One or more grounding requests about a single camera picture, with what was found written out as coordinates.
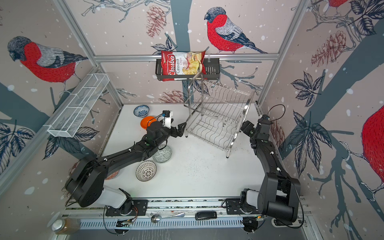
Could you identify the orange plastic bowl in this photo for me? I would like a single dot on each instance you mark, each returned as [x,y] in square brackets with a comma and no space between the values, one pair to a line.
[147,121]

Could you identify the red cassava chips bag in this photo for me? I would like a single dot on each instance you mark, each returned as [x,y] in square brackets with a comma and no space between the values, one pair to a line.
[181,64]

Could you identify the red patterned bowl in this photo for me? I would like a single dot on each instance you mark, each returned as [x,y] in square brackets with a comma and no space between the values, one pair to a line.
[113,175]

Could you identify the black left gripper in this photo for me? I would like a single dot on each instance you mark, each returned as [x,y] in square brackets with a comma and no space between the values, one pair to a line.
[175,134]

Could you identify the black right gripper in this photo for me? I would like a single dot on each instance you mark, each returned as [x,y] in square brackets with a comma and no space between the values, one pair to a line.
[247,127]

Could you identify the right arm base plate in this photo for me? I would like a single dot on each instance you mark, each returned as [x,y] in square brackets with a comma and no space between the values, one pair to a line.
[234,207]

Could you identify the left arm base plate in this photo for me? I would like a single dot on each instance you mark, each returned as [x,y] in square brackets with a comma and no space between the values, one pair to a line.
[135,207]

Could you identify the blue floral white bowl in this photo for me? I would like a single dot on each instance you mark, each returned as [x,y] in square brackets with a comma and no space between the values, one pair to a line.
[141,111]

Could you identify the white wire mesh basket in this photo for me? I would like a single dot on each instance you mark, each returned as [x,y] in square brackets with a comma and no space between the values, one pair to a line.
[71,118]

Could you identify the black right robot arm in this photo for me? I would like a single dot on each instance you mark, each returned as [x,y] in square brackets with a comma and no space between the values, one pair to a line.
[278,196]

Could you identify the brown white patterned bowl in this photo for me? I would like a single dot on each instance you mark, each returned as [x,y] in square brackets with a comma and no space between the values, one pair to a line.
[146,171]

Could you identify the metal spoon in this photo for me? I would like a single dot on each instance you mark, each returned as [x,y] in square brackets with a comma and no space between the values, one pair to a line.
[157,217]

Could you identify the stainless steel dish rack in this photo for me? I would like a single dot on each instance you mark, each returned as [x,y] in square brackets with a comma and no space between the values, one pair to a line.
[216,112]

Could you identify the black remote device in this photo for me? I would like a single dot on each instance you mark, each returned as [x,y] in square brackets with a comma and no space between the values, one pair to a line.
[205,215]

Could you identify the glass jar with silver lid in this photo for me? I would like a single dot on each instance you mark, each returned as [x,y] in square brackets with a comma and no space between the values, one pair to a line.
[66,226]

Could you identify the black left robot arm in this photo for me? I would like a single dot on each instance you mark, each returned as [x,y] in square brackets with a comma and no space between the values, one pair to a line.
[86,183]

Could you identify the black wire shelf basket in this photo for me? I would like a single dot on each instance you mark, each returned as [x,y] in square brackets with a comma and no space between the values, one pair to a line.
[212,68]

